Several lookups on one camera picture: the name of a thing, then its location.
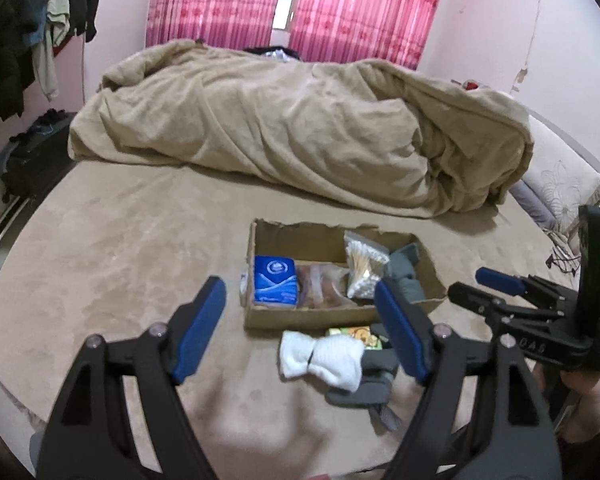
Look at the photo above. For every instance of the floral cream pillow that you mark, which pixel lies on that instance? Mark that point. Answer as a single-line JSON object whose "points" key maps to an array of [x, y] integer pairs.
{"points": [[565, 180]]}

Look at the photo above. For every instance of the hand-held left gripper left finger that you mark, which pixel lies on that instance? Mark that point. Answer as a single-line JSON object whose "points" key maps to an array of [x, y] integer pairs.
{"points": [[200, 332]]}

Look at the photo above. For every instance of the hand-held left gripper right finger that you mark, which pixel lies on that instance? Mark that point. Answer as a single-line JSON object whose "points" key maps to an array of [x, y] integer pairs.
{"points": [[400, 332]]}

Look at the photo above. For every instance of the pale hanging shirt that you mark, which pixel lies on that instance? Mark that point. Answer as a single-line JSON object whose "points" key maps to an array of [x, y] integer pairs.
{"points": [[50, 45]]}

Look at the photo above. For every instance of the pink curtain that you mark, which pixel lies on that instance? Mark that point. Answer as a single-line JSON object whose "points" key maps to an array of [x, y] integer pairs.
{"points": [[365, 10], [210, 0]]}

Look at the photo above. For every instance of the grey pillow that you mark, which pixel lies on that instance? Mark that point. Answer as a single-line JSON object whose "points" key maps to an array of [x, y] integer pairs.
{"points": [[532, 202]]}

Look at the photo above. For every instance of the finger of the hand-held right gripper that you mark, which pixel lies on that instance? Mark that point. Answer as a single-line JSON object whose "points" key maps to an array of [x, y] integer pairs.
{"points": [[472, 301], [500, 280]]}

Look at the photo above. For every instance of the blue tissue packet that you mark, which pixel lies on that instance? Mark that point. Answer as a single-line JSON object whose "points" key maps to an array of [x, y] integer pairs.
{"points": [[276, 280]]}

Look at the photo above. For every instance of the small red object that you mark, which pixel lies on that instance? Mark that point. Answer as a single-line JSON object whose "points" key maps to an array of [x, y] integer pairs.
{"points": [[472, 85]]}

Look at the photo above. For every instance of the green and yellow packet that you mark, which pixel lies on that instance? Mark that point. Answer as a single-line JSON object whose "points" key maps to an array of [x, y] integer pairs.
{"points": [[352, 336]]}

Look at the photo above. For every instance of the dark hanging clothes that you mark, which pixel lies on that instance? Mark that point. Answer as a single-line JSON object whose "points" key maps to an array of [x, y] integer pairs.
{"points": [[7, 50]]}

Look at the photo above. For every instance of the beige blanket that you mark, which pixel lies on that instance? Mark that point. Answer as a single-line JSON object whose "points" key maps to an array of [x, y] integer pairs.
{"points": [[290, 130]]}

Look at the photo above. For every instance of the grey sock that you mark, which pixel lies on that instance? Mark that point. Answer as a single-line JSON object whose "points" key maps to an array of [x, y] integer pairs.
{"points": [[370, 392], [405, 270]]}

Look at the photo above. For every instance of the black suitcase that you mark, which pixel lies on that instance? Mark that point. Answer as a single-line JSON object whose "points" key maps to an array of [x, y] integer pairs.
{"points": [[35, 155]]}

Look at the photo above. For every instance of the dark shiny bag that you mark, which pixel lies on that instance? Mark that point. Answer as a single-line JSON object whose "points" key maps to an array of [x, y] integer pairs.
{"points": [[272, 54]]}

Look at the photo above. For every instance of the white sock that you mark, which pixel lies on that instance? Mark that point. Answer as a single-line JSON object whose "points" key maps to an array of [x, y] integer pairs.
{"points": [[330, 360]]}

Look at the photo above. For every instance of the cardboard box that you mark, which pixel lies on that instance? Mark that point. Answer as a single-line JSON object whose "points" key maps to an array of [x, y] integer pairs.
{"points": [[300, 317]]}

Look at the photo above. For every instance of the beige bed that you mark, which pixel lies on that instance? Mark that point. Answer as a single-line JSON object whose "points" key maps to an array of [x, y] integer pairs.
{"points": [[130, 260]]}

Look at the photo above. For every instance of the person's right hand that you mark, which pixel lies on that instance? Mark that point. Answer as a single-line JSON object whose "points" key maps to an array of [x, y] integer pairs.
{"points": [[587, 400]]}

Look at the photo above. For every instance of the bag of cotton swabs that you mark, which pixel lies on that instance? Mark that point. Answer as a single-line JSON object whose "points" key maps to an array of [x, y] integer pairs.
{"points": [[365, 265]]}

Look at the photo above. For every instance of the brown snack in clear wrapper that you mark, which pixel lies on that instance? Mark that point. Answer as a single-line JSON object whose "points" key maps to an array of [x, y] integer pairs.
{"points": [[327, 287]]}

